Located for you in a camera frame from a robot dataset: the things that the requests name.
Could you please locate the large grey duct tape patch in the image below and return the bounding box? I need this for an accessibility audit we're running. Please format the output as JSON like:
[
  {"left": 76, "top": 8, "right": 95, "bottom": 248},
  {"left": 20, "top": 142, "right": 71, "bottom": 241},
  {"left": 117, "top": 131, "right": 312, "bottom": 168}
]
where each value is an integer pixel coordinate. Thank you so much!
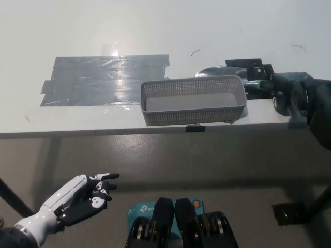
[{"left": 39, "top": 54, "right": 171, "bottom": 108}]

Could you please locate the black table leg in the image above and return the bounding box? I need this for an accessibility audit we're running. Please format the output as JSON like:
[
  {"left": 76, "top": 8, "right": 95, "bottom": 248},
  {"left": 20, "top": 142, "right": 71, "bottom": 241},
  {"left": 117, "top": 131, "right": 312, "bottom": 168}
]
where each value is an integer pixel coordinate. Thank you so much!
[
  {"left": 0, "top": 178, "right": 34, "bottom": 218},
  {"left": 307, "top": 184, "right": 331, "bottom": 224}
]

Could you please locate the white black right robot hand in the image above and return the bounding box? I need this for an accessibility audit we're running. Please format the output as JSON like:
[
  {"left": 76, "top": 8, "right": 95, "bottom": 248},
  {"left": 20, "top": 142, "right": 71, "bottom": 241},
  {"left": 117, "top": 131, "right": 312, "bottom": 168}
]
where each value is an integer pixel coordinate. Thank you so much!
[{"left": 271, "top": 71, "right": 319, "bottom": 128}]

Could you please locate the garden trowel green black handle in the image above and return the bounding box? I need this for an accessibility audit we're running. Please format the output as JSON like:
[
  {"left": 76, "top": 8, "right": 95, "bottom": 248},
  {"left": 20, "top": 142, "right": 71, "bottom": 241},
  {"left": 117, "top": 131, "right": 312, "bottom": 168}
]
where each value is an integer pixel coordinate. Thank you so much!
[{"left": 195, "top": 66, "right": 277, "bottom": 92}]

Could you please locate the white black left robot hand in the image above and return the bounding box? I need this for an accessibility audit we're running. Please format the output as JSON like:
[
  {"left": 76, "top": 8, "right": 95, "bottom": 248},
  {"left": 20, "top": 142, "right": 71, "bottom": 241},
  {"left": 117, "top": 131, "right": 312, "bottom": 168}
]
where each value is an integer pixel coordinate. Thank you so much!
[{"left": 14, "top": 172, "right": 120, "bottom": 246}]

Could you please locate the black floor plate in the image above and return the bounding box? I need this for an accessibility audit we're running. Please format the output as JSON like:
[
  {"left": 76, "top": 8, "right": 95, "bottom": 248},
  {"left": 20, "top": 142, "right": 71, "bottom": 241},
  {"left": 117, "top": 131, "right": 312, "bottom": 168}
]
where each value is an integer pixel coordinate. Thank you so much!
[{"left": 271, "top": 201, "right": 311, "bottom": 227}]

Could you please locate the black tape patch on table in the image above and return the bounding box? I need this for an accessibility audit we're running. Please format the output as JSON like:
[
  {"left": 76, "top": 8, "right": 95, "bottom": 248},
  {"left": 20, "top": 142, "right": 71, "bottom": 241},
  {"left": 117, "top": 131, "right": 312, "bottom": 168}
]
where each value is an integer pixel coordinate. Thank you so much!
[{"left": 225, "top": 58, "right": 279, "bottom": 100}]

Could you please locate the grey perforated plastic basket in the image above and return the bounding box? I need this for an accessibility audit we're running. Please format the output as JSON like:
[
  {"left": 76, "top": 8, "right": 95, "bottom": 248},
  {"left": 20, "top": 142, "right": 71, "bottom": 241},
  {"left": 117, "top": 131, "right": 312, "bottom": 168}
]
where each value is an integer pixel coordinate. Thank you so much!
[{"left": 140, "top": 74, "right": 248, "bottom": 127}]

